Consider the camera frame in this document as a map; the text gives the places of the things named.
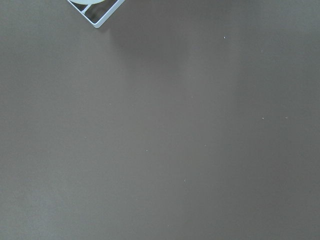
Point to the white cup rack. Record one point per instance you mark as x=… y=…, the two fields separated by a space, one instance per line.
x=97 y=14

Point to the mint green cup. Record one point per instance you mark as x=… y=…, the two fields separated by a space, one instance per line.
x=86 y=2

